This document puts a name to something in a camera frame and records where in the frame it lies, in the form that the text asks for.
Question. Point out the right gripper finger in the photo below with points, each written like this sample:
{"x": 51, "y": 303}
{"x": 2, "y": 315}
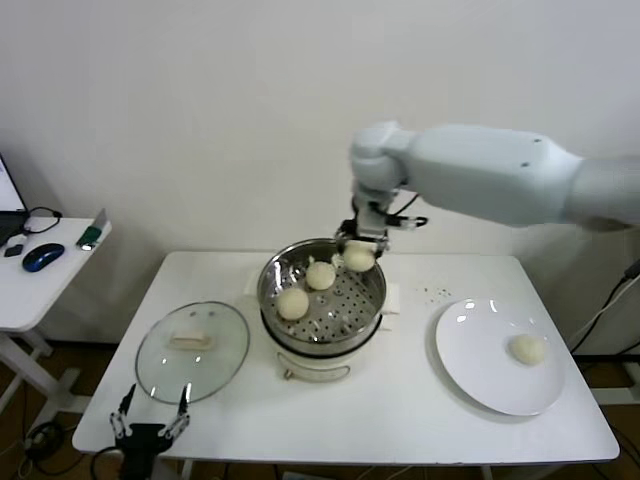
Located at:
{"x": 342, "y": 242}
{"x": 383, "y": 249}

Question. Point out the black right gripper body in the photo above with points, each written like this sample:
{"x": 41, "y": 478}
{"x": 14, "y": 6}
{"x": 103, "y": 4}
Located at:
{"x": 350, "y": 231}

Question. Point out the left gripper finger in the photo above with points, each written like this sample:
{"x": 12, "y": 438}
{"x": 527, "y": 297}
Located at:
{"x": 121, "y": 412}
{"x": 180, "y": 414}

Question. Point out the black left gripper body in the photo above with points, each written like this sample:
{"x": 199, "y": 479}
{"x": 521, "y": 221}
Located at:
{"x": 142, "y": 442}

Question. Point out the white steamed baozi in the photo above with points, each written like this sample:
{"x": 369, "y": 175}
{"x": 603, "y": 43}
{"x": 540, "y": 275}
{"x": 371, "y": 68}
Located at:
{"x": 292, "y": 304}
{"x": 357, "y": 261}
{"x": 526, "y": 348}
{"x": 320, "y": 276}

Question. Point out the round glass pot lid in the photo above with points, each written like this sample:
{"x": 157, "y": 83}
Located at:
{"x": 220, "y": 350}

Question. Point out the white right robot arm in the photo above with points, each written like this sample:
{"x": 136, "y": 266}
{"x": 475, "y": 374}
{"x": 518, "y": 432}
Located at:
{"x": 500, "y": 170}

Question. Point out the perforated steel steamer basket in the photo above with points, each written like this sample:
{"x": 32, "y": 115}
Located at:
{"x": 372, "y": 295}

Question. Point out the steel steamer pot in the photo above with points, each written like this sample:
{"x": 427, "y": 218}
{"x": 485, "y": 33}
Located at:
{"x": 310, "y": 367}

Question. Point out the large white plate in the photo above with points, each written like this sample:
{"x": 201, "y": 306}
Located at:
{"x": 470, "y": 350}

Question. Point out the white side table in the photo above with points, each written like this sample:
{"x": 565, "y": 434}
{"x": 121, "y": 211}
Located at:
{"x": 50, "y": 280}

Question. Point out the blue computer mouse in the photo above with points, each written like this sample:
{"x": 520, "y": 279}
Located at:
{"x": 42, "y": 257}

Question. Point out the green and white small tool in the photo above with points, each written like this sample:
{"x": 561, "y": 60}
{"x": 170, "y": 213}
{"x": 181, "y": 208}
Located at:
{"x": 90, "y": 237}

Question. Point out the small black adapter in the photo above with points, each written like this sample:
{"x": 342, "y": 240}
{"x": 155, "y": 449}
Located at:
{"x": 12, "y": 251}

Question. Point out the black laptop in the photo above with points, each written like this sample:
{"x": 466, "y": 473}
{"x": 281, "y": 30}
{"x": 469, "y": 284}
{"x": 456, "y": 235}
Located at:
{"x": 7, "y": 192}

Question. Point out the white stand base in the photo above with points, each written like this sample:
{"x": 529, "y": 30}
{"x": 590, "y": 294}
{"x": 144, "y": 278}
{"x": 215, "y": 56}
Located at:
{"x": 620, "y": 397}

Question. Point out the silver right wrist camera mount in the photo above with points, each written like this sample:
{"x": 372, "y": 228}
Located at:
{"x": 372, "y": 220}

